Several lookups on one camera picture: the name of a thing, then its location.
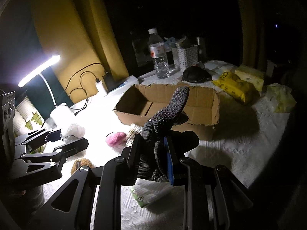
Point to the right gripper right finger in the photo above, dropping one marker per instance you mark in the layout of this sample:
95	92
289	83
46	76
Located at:
199	181

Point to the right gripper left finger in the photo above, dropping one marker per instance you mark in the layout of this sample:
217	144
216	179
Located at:
118	172

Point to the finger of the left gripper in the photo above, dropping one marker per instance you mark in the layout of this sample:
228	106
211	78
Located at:
59	155
38	138

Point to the white mesh bath sponge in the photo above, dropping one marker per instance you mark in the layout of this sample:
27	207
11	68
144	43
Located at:
72	132

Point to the pink plush toy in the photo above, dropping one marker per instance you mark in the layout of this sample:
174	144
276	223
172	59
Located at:
115	139

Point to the white tissue pack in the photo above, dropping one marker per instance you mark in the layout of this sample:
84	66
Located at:
147	192

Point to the grey dotted sock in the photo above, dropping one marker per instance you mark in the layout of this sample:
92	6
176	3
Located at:
160	157

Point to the cotton swab pack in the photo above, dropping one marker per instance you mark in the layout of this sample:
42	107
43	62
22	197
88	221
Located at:
134	129

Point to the white LED desk lamp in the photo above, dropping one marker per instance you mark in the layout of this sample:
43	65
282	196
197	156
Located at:
43	88

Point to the white USB charger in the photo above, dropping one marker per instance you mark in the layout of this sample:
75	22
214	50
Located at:
100	87

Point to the white embossed tablecloth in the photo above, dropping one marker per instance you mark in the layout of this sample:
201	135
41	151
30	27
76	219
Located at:
244	140

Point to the black power adapter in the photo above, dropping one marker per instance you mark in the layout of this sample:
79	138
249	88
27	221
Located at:
110	83

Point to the yellow curtain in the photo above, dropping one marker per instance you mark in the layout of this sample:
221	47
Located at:
80	32

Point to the clear plastic water bottle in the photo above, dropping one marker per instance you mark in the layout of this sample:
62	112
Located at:
158	54

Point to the white plastic basket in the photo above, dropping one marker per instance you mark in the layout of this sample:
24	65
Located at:
184	58

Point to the crumpled green plastic bag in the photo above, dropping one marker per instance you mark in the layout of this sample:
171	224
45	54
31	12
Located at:
279	98

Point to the blue plastic bag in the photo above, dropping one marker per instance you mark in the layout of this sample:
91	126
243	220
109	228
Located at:
170	42

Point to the pale yellow tissue packet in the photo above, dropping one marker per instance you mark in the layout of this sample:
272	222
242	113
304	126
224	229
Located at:
251	75

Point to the dark metal thermos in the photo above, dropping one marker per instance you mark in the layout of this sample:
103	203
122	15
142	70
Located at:
199	46

